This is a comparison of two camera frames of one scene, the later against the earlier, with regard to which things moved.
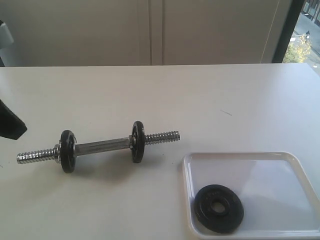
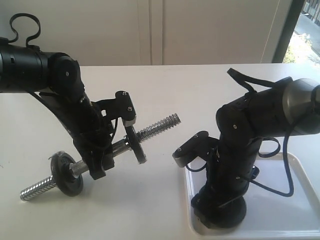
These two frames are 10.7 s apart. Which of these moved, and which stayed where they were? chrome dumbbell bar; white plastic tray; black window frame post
Moved: chrome dumbbell bar
Stayed: white plastic tray; black window frame post
